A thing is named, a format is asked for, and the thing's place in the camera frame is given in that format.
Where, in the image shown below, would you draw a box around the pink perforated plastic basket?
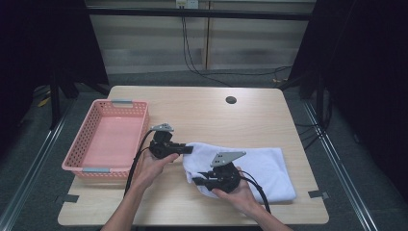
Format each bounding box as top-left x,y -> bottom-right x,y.
61,98 -> 150,180

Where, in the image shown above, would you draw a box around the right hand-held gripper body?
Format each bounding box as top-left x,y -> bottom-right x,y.
206,151 -> 247,194

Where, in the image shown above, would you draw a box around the white wall power outlet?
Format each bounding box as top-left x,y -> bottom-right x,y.
175,0 -> 200,10

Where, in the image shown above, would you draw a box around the white patterned towel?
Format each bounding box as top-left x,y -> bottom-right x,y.
182,141 -> 297,205

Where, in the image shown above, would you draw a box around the black wall cable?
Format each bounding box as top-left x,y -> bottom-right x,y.
181,15 -> 293,88

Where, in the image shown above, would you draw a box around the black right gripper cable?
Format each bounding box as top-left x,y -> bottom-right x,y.
239,169 -> 272,216

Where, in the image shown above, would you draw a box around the black metal stand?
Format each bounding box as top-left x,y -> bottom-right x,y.
278,70 -> 325,127
48,71 -> 112,130

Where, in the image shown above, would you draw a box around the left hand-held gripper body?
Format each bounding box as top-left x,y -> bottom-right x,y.
148,123 -> 187,160

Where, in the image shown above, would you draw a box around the black floor cables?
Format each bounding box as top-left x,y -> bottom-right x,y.
294,121 -> 331,152

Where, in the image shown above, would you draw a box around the aluminium floor rail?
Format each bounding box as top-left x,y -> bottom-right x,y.
301,100 -> 381,231
0,99 -> 78,231

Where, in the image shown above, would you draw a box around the person's right hand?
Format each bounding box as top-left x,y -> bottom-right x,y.
211,167 -> 265,218

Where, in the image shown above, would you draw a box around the person's left hand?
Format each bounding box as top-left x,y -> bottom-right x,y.
131,149 -> 181,193

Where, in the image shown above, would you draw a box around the black curtain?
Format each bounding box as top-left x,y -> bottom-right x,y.
0,0 -> 110,145
288,0 -> 408,193

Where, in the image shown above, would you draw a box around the grey tape piece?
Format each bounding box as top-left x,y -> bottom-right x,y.
307,190 -> 330,200
54,193 -> 80,205

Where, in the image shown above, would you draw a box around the black horizontal frame bar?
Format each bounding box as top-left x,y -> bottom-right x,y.
86,8 -> 317,22

